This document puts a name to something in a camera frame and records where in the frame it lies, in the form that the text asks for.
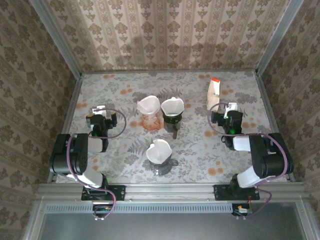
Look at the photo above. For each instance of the floral patterned tablecloth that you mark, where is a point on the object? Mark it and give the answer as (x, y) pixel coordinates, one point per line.
(112, 87)

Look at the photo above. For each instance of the small black controller board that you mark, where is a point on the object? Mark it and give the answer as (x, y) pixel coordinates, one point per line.
(102, 208)
(241, 210)

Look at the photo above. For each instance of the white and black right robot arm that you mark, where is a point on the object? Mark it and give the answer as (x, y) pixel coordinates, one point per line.
(265, 160)

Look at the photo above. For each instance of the aluminium table end rail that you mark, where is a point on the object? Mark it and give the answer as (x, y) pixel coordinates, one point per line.
(170, 71)

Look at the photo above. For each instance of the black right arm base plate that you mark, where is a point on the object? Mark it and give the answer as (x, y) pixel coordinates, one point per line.
(221, 192)

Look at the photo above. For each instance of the long aluminium mounting rail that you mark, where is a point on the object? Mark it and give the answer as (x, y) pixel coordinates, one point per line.
(170, 192)

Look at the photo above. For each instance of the aluminium corner post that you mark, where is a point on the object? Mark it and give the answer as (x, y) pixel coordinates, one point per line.
(278, 37)
(57, 40)

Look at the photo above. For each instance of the grey metal panel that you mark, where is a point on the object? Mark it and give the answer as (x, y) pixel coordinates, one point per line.
(175, 227)

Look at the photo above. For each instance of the aluminium frame bar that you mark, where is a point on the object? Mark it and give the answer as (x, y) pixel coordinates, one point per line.
(306, 222)
(32, 222)

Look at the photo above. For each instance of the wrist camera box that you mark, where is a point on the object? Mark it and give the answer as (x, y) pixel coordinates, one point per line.
(233, 106)
(98, 110)

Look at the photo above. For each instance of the orange coffee filter package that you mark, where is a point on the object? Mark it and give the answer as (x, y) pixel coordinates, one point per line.
(213, 95)

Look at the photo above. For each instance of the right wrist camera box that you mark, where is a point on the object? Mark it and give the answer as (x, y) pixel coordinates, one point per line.
(233, 106)

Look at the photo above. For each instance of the orange glass pitcher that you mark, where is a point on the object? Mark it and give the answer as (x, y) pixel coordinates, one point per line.
(152, 126)

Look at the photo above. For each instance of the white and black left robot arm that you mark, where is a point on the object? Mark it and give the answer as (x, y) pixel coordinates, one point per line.
(75, 160)

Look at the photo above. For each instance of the white paper coffee filter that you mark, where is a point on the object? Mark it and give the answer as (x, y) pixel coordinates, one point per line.
(148, 105)
(158, 152)
(172, 107)

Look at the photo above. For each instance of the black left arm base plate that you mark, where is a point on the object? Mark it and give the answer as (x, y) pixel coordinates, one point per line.
(117, 192)

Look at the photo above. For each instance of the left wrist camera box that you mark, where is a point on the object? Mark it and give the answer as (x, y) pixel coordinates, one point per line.
(98, 110)

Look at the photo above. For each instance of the aluminium table side rail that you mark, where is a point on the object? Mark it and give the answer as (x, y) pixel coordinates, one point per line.
(70, 112)
(270, 112)

